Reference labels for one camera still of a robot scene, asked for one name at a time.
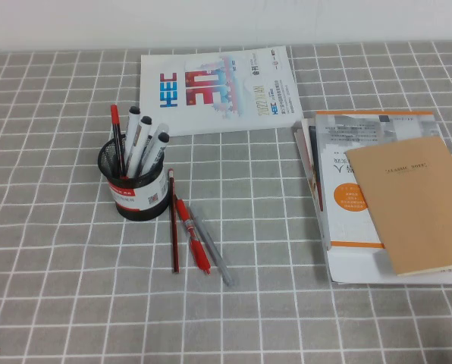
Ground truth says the grey translucent pen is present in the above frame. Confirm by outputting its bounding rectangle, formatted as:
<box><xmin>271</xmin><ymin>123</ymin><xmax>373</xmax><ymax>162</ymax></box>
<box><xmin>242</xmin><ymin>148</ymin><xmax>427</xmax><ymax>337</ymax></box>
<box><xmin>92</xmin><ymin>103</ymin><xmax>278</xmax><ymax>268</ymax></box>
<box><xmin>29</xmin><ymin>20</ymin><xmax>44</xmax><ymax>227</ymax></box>
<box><xmin>188</xmin><ymin>204</ymin><xmax>236</xmax><ymax>287</ymax></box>

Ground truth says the red gel pen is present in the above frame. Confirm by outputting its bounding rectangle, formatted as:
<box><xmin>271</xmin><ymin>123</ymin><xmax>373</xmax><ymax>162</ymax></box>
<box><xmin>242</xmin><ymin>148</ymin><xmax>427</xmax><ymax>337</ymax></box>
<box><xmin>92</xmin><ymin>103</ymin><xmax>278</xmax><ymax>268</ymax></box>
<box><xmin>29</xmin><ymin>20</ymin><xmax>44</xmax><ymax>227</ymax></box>
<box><xmin>174</xmin><ymin>198</ymin><xmax>212</xmax><ymax>276</ymax></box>

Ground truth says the black mesh pen holder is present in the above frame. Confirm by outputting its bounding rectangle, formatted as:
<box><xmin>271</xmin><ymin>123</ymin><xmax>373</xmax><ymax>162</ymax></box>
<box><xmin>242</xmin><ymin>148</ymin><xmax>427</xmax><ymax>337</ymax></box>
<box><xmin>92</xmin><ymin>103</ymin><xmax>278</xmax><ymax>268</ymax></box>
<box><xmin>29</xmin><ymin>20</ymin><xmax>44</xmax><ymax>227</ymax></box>
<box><xmin>97</xmin><ymin>136</ymin><xmax>171</xmax><ymax>222</ymax></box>

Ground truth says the red pen with black barrel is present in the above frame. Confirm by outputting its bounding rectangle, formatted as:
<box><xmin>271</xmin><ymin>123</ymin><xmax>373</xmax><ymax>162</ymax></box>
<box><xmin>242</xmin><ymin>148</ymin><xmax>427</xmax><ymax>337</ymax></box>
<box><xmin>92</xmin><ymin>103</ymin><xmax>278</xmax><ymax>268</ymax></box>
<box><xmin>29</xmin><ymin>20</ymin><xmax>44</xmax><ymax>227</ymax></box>
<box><xmin>109</xmin><ymin>104</ymin><xmax>128</xmax><ymax>179</ymax></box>

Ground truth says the red and black pencil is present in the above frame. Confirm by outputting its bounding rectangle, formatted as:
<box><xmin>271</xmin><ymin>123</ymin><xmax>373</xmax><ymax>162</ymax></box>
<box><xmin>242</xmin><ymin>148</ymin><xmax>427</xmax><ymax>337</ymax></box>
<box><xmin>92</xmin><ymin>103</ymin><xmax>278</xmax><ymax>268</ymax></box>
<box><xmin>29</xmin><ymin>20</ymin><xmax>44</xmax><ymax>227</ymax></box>
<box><xmin>167</xmin><ymin>168</ymin><xmax>181</xmax><ymax>275</ymax></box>

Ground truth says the white marker with black cap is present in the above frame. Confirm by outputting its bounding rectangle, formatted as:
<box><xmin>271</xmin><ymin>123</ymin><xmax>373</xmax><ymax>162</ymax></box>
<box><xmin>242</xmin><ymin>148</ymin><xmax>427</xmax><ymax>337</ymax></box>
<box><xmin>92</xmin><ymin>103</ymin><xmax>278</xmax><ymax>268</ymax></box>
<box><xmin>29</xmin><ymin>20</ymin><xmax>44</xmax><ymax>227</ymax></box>
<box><xmin>127</xmin><ymin>115</ymin><xmax>153</xmax><ymax>178</ymax></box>
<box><xmin>139</xmin><ymin>131</ymin><xmax>171</xmax><ymax>175</ymax></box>
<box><xmin>123</xmin><ymin>105</ymin><xmax>142</xmax><ymax>171</ymax></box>

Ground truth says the white marker with white end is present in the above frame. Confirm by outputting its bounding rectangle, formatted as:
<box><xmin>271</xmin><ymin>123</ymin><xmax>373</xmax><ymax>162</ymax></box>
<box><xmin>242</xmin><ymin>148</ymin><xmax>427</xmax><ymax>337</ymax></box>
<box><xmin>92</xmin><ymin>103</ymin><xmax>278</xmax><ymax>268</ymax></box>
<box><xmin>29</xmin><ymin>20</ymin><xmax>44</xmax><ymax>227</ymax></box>
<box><xmin>146</xmin><ymin>122</ymin><xmax>170</xmax><ymax>147</ymax></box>

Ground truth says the thin colourful magazine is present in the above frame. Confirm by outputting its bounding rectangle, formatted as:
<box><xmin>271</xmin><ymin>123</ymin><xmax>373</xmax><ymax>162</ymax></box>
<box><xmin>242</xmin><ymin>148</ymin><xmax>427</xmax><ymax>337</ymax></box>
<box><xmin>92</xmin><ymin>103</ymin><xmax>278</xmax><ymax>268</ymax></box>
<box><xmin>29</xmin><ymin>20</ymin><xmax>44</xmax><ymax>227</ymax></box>
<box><xmin>293</xmin><ymin>118</ymin><xmax>325</xmax><ymax>214</ymax></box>

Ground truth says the white HEEC book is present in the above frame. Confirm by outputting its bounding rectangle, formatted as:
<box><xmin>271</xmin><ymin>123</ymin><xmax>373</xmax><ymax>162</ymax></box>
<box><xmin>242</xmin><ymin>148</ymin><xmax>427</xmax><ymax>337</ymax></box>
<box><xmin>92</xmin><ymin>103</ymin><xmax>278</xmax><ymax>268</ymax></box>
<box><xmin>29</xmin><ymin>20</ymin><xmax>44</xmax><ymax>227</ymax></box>
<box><xmin>140</xmin><ymin>45</ymin><xmax>303</xmax><ymax>137</ymax></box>

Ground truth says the white and orange book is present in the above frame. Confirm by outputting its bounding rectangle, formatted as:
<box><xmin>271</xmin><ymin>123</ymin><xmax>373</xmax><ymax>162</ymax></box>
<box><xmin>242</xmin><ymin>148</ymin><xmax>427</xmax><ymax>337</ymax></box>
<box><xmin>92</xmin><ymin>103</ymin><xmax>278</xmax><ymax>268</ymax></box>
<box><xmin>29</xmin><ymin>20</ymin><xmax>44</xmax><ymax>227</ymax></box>
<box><xmin>314</xmin><ymin>110</ymin><xmax>445</xmax><ymax>252</ymax></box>

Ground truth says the white booklet under stack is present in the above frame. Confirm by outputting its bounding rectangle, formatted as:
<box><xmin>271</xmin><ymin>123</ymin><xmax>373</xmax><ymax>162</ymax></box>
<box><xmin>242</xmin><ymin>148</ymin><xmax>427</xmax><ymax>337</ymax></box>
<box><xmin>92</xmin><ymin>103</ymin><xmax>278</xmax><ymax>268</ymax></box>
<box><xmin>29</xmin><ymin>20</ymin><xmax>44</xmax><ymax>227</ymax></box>
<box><xmin>322</xmin><ymin>242</ymin><xmax>452</xmax><ymax>286</ymax></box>

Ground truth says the brown classic note notebook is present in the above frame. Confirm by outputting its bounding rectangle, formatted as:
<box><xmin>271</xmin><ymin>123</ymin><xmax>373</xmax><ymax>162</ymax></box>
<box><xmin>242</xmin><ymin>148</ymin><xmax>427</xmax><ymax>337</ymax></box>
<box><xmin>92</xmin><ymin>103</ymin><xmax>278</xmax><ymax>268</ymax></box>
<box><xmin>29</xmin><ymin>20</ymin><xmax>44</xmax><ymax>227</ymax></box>
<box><xmin>343</xmin><ymin>136</ymin><xmax>452</xmax><ymax>278</ymax></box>

